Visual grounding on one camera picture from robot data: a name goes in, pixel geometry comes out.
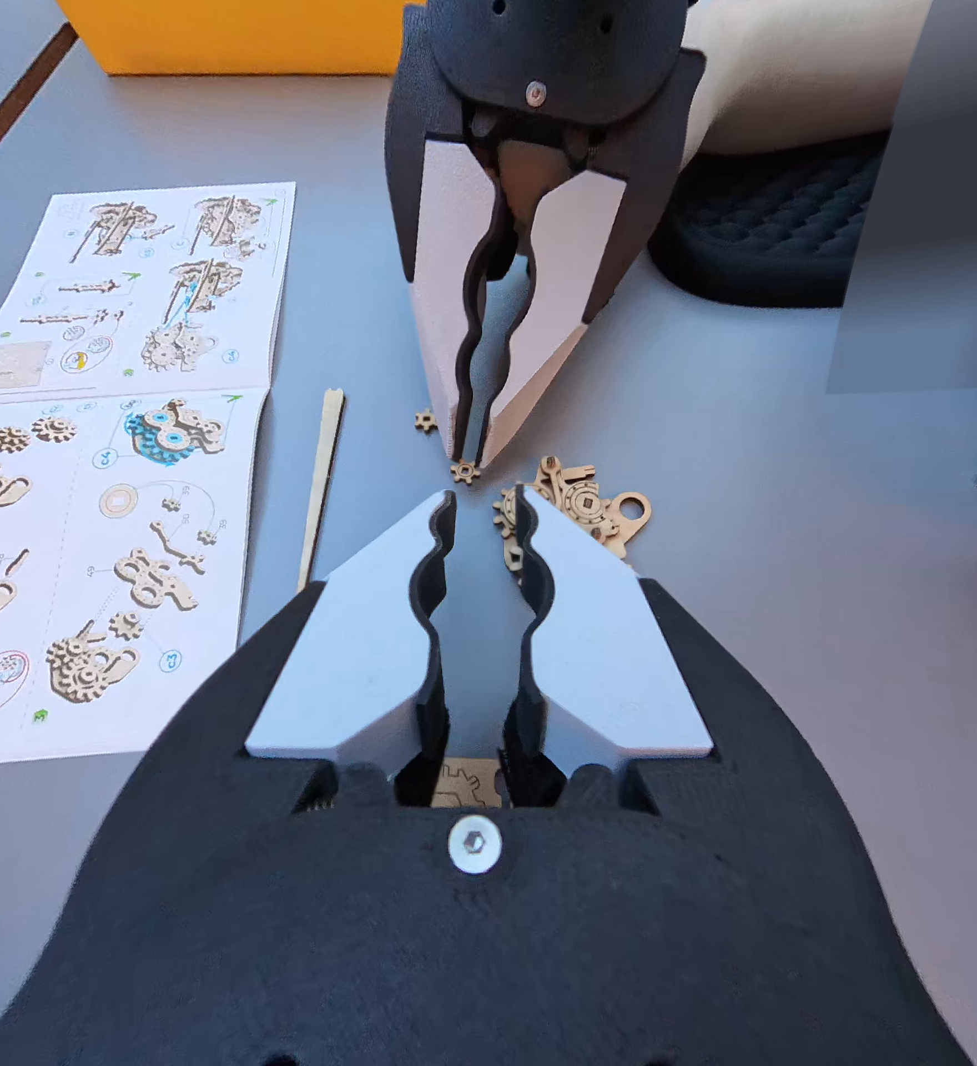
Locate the yellow box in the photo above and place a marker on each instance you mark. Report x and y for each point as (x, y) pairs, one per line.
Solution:
(247, 33)

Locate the wooden gear assembly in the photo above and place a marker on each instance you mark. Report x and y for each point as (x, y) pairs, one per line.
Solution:
(588, 500)

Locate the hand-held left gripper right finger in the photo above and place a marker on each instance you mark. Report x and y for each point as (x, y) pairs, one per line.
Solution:
(613, 658)

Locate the white instruction booklet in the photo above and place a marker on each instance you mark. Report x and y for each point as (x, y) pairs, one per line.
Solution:
(164, 333)

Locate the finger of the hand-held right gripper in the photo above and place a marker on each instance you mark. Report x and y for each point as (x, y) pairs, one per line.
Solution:
(572, 266)
(443, 250)

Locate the wooden laser-cut parts sheet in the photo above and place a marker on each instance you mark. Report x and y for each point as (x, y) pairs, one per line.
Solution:
(463, 787)

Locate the grey desk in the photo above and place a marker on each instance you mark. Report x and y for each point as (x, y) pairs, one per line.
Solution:
(747, 500)

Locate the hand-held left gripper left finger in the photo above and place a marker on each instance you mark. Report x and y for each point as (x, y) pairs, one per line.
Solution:
(347, 666)

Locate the small wooden gear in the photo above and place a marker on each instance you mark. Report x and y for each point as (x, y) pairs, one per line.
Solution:
(426, 421)
(464, 472)

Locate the black chair seat cushion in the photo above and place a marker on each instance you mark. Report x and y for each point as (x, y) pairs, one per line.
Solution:
(755, 233)

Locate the person's right hand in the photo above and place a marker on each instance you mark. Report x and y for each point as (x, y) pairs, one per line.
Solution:
(530, 166)

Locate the tapered wooden stick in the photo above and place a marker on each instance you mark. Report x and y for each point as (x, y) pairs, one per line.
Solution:
(322, 475)

